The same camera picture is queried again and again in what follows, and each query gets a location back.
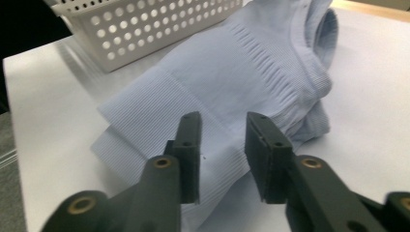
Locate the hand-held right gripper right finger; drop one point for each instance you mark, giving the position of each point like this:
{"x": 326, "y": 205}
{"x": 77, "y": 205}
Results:
{"x": 267, "y": 167}

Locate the metal floor rail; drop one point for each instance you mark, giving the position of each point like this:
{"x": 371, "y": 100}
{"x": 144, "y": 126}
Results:
{"x": 6, "y": 159}

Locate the white perforated plastic basket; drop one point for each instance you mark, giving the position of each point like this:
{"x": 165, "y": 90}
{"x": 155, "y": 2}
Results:
{"x": 161, "y": 19}

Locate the light blue tank top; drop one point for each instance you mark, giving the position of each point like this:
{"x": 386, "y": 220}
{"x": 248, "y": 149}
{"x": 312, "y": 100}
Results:
{"x": 225, "y": 80}

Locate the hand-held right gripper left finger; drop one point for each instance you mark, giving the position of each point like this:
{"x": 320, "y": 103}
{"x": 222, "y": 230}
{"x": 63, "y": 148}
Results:
{"x": 188, "y": 167}

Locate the white table board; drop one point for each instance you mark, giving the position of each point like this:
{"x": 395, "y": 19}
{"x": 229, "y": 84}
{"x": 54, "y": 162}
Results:
{"x": 48, "y": 112}

